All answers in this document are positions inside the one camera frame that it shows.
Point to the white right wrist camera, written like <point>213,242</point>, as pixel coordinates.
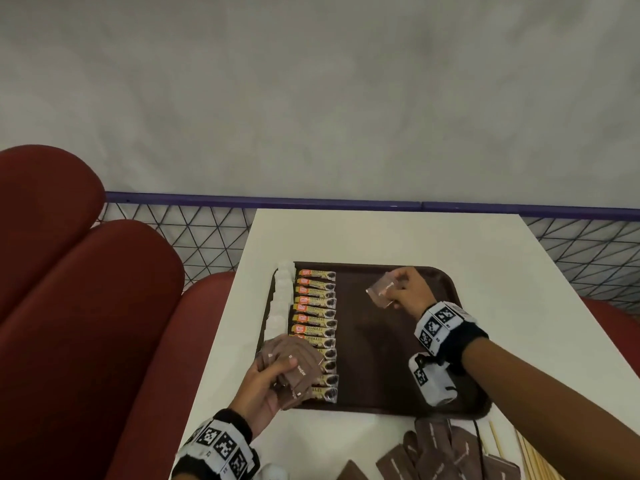
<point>432,382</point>

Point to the pile of brown sugar packets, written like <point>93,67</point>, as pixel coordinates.
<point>435,454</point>

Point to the purple mesh railing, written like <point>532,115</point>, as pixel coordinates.
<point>300,200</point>

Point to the brown plastic tray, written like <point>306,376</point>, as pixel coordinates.
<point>380,354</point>

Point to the row of white sachets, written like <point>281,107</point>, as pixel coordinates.
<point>281,294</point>

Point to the handful of brown sugar packets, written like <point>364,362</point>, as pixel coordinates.
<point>300,359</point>

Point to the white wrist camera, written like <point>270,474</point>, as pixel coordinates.
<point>274,473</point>
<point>432,382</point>

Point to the right wristband with marker tags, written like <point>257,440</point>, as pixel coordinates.
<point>445,329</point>

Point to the person's right forearm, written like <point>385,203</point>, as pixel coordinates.
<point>550,394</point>

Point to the left wristband with marker tags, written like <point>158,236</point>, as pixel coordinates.
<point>220,444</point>

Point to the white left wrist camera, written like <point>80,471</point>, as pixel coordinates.
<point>274,473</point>

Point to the single brown sugar sachet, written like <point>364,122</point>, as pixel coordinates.
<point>381,290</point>

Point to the wristband with marker tags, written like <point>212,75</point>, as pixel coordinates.
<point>445,329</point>
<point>220,444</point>

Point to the red padded chair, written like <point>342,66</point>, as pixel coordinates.
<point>75,319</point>
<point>615,334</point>

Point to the single wooden stirrer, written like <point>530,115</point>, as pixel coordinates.
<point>495,437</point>

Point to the row of coffee stick packets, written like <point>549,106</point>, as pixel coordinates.
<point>317,304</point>

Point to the person's left hand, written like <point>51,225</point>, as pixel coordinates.
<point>255,394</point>

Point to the person's right hand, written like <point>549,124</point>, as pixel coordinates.
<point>415,294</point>

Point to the bundle of wooden stir sticks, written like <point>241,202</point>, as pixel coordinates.
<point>537,459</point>

